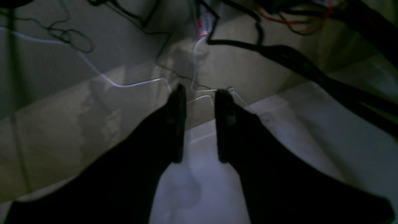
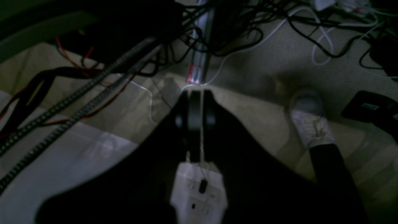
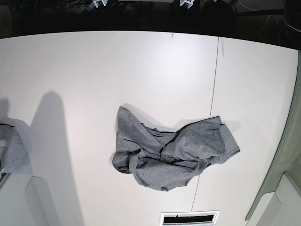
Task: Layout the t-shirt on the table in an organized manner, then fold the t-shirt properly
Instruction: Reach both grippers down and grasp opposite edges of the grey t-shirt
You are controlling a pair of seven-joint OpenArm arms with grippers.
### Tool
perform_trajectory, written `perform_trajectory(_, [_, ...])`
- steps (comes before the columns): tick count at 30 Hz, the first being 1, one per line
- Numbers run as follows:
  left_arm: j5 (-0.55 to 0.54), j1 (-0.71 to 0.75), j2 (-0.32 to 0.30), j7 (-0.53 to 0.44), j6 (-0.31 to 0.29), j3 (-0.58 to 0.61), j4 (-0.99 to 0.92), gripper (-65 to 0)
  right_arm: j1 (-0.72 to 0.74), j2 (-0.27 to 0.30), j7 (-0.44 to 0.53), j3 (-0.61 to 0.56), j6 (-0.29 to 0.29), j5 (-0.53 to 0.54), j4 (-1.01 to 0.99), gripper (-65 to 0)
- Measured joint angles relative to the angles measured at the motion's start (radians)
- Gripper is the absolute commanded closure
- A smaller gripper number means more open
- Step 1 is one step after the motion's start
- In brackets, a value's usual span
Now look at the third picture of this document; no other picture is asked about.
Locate grey t-shirt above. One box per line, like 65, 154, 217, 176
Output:
112, 106, 240, 192

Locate white vent grille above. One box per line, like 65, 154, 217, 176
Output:
160, 210, 220, 226

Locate grey cloth pile at left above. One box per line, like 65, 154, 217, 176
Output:
0, 124, 32, 175

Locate white bin at left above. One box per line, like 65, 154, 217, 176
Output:
0, 174, 49, 226

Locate white bin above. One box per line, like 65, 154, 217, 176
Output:
0, 174, 49, 226
254, 173, 301, 226

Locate white bin at right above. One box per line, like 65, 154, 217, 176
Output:
254, 173, 301, 226

